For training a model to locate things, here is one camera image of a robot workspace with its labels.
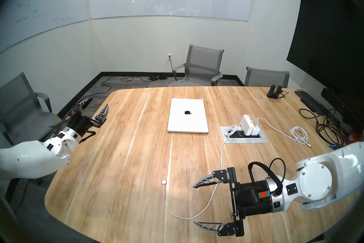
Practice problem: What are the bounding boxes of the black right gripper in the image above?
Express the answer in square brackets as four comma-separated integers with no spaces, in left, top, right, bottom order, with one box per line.
[193,167,275,237]

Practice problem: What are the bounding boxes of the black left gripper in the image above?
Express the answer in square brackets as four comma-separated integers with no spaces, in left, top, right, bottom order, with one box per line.
[64,98,109,144]

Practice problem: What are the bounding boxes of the silver MacBook laptop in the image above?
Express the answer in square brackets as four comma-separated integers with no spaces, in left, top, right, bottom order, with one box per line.
[167,99,209,134]

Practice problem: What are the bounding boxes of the black charging dock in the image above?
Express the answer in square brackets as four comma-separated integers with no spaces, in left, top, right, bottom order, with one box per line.
[266,84,288,100]

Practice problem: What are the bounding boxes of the silver table outlet box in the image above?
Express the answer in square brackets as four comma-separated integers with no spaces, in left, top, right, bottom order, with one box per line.
[220,126,268,144]

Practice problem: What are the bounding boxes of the dark grey office chair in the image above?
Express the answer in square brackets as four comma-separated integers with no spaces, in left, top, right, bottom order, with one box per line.
[0,72,62,186]

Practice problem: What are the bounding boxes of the large white power adapter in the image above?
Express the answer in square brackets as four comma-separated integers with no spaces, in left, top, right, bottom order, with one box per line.
[239,115,255,135]

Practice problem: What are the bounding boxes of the grey mesh chair with armrests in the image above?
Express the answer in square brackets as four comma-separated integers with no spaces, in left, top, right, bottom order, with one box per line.
[168,44,224,87]

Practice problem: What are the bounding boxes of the grey mesh office chair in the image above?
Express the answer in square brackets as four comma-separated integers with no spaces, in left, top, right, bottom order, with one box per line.
[245,66,290,88]

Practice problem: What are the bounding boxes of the black keyboard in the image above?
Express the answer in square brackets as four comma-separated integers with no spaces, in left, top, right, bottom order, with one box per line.
[295,90,327,115]

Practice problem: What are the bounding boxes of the colourful red snack package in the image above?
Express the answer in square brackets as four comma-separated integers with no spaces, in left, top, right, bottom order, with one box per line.
[345,129,362,144]

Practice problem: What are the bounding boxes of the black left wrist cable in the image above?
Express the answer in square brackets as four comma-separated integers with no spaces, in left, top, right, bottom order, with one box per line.
[47,115,71,130]

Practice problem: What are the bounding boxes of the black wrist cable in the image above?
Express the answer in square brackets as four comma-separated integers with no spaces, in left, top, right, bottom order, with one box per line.
[248,158,286,197]
[47,115,71,130]

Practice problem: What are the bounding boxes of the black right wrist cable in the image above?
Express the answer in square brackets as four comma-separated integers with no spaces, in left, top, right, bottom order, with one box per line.
[248,158,286,197]

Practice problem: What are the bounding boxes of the white MagSafe charging cable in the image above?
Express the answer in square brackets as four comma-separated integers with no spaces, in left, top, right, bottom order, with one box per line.
[161,123,242,221]

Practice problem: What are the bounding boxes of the black floor cable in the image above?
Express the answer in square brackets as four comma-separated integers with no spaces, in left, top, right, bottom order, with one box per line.
[82,59,174,100]

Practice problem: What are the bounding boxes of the white coiled USB cable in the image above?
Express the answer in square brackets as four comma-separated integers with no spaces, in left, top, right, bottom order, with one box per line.
[257,117,312,148]

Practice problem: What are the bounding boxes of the black tangled table cables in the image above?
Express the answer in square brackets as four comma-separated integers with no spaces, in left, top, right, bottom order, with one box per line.
[299,107,346,146]

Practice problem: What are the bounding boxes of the black wall television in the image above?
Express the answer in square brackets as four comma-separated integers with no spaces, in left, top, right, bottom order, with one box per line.
[286,0,364,103]

